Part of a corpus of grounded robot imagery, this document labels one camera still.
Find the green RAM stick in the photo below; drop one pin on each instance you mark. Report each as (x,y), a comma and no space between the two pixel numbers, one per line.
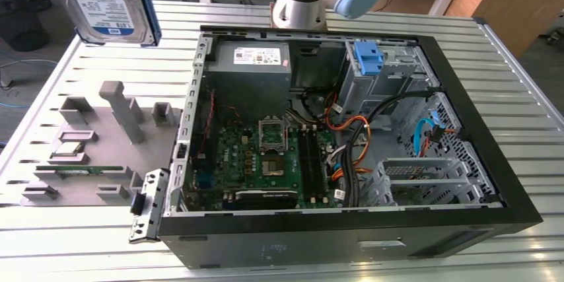
(79,171)

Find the black waste bin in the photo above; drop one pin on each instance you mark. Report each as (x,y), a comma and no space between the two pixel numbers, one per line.
(27,32)

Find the grey parts rack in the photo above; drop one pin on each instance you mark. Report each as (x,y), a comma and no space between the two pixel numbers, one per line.
(110,163)

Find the grey power supply unit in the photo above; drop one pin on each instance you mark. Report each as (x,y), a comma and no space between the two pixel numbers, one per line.
(247,80)

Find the wooden cabinet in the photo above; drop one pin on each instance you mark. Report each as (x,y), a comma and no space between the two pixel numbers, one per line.
(521,4)

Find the metal drive cage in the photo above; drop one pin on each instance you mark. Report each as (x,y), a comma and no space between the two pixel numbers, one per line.
(397,77)

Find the black graphics card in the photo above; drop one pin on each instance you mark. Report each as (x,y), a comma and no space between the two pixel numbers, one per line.
(265,197)

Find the hard disk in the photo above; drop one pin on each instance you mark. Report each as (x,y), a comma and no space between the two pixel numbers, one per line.
(102,1)

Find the green motherboard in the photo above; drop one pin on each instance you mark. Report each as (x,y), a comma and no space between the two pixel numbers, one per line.
(247,163)

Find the black PC case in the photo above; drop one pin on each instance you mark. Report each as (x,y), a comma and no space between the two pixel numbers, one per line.
(353,235)

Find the blue drive latch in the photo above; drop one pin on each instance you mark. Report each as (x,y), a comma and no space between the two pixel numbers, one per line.
(369,59)

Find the blue expansion slot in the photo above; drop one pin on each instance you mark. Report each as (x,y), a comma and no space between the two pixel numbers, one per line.
(205,179)

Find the silver CPU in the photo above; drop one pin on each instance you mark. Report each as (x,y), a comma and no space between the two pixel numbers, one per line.
(69,150)

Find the metal slot retainer bracket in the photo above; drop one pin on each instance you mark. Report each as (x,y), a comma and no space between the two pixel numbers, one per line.
(154,183)

